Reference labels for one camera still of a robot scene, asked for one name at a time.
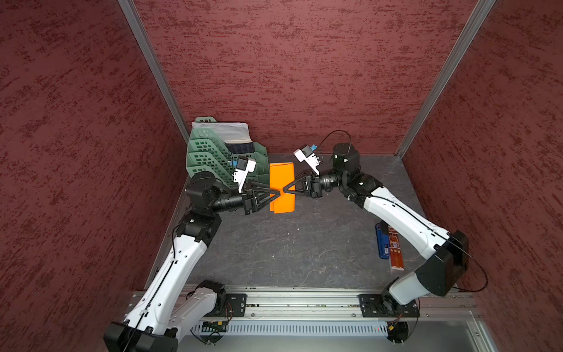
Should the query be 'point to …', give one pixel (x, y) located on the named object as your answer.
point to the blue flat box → (383, 243)
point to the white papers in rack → (229, 132)
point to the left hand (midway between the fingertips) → (276, 197)
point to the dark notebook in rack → (241, 147)
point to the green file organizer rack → (207, 152)
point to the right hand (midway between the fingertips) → (286, 194)
